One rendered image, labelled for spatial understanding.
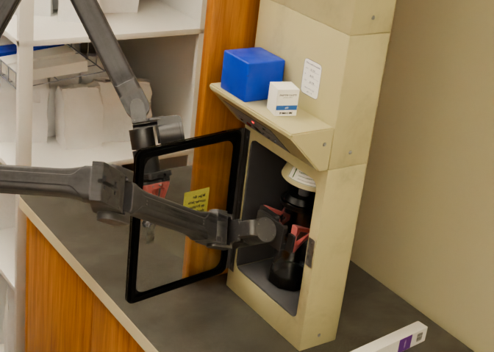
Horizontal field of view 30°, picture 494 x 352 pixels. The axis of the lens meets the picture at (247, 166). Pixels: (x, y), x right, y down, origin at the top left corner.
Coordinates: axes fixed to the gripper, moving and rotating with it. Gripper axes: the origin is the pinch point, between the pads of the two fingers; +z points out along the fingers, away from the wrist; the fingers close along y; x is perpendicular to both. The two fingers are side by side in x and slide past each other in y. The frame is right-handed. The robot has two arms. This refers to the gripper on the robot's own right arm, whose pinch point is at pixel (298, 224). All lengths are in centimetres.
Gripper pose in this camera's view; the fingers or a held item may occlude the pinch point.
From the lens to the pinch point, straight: 225.5
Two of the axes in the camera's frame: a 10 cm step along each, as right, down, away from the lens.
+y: -5.8, -3.8, 7.2
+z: 8.0, -1.0, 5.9
